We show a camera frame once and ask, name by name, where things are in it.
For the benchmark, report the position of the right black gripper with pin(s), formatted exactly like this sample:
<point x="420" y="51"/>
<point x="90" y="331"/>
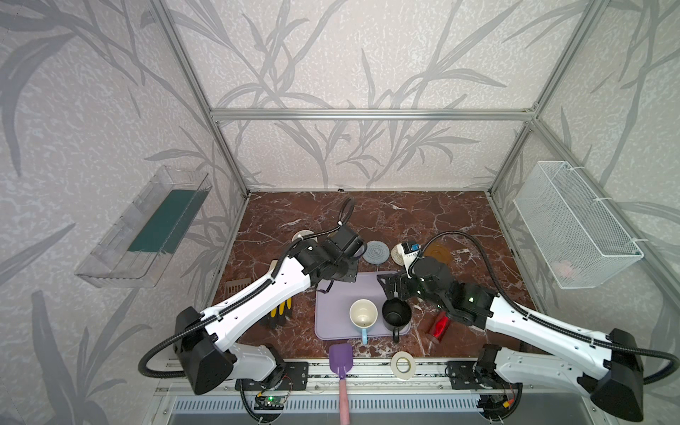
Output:
<point x="400" y="287"/>

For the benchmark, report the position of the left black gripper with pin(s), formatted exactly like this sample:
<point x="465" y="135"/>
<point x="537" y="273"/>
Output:
<point x="340" y="268"/>

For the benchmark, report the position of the grey blue woven coaster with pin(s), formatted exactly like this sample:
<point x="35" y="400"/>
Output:
<point x="376" y="253"/>

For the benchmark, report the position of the white speckled mug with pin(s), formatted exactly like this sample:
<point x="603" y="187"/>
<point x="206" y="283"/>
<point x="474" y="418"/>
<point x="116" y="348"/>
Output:
<point x="302" y="234"/>

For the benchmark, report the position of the white patterned woven coaster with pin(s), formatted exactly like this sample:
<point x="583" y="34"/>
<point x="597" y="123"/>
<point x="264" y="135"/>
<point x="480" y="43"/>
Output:
<point x="401" y="254"/>

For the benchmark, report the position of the white mug blue handle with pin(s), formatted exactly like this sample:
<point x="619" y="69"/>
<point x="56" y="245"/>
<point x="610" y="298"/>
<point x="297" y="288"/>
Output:
<point x="363" y="314"/>

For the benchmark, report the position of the amber round coaster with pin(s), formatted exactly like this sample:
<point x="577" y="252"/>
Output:
<point x="440" y="253"/>

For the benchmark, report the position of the black mug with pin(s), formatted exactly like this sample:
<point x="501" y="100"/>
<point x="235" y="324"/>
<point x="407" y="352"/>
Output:
<point x="397" y="314"/>

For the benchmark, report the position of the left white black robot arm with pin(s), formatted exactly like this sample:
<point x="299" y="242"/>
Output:
<point x="205" y="348"/>

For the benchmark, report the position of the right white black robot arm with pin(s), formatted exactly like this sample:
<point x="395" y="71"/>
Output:
<point x="609" y="369"/>

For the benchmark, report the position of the red spray bottle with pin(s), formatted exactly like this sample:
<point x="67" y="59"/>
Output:
<point x="439" y="327"/>

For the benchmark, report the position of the lilac plastic tray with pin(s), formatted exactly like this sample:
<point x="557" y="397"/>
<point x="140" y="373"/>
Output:
<point x="332" y="310"/>

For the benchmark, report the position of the yellow black work glove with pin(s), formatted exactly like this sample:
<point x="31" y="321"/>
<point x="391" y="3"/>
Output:
<point x="280" y="315"/>

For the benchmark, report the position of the white tape roll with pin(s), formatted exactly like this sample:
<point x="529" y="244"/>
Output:
<point x="403" y="366"/>

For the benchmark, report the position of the purple pink spatula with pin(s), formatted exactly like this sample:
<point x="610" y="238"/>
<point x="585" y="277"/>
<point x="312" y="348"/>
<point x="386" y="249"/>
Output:
<point x="341" y="363"/>

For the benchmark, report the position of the white wire basket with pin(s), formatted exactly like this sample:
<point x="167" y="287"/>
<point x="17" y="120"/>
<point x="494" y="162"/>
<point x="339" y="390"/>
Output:
<point x="578" y="236"/>

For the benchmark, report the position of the clear plastic wall shelf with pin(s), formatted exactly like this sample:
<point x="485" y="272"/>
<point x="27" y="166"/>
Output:
<point x="137" y="249"/>

